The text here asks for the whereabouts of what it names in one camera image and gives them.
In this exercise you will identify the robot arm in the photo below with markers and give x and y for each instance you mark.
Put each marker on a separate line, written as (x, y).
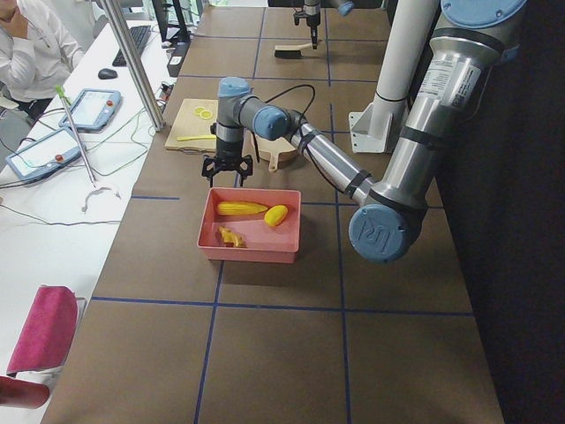
(438, 55)
(309, 11)

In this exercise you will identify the yellow toy knife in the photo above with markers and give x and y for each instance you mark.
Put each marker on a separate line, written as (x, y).
(196, 137)

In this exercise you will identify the silver grabber stick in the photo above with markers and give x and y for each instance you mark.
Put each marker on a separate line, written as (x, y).
(98, 186)

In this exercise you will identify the person in white shirt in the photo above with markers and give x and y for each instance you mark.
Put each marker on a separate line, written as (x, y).
(38, 54)

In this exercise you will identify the yellow toy lemon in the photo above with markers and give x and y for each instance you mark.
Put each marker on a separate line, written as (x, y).
(276, 215)

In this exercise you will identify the beige hand brush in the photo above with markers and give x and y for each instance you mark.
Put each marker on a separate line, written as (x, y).
(294, 51)

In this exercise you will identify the black computer mouse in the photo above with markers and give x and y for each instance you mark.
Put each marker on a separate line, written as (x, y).
(107, 74)

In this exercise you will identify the silver aluminium frame post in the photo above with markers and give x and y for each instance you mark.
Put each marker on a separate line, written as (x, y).
(132, 57)

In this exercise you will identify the pink plastic bin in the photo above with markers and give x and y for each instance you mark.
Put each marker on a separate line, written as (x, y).
(278, 244)

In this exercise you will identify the black power box with label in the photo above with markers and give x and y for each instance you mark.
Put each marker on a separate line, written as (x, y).
(176, 58)

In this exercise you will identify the near blue teach pendant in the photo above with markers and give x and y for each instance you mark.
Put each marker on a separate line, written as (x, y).
(45, 156)

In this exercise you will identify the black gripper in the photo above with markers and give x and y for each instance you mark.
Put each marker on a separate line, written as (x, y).
(228, 149)
(312, 22)

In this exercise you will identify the blue teach pendant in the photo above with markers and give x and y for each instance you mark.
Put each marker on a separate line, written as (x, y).
(45, 156)
(93, 109)

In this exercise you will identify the far blue teach pendant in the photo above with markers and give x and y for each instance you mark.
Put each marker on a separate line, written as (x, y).
(93, 109)

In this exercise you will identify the yellow toy corn cob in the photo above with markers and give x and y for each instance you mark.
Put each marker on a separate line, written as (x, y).
(239, 208)

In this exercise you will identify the wooden cutting board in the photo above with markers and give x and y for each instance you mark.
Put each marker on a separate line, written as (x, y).
(188, 123)

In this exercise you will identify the orange toy croissant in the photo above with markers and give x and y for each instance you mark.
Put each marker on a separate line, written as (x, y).
(230, 238)

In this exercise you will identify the white mounting pole with base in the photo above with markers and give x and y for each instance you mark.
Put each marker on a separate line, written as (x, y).
(377, 129)

